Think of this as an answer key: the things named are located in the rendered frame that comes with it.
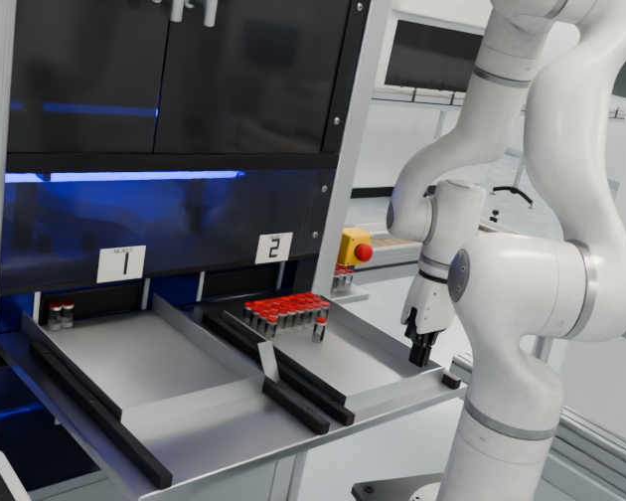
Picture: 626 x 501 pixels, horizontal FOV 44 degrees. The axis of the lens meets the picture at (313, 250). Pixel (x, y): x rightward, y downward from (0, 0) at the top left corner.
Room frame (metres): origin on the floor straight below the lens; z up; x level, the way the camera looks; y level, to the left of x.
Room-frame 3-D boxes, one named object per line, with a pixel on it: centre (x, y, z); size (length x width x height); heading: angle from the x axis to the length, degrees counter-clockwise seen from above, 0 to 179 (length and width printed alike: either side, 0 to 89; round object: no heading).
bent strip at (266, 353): (1.15, 0.00, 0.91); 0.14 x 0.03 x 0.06; 46
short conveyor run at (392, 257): (1.96, -0.17, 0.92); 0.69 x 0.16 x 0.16; 136
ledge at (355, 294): (1.70, -0.06, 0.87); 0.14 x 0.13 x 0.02; 46
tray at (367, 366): (1.32, -0.07, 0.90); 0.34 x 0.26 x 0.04; 46
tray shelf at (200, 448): (1.22, 0.08, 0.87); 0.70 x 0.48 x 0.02; 136
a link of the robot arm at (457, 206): (1.27, -0.22, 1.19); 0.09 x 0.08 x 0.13; 101
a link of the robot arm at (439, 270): (1.27, -0.23, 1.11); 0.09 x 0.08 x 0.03; 136
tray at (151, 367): (1.15, 0.25, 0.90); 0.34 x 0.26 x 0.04; 46
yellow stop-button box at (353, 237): (1.66, -0.08, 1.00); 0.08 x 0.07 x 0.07; 46
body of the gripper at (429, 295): (1.27, -0.22, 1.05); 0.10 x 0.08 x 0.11; 136
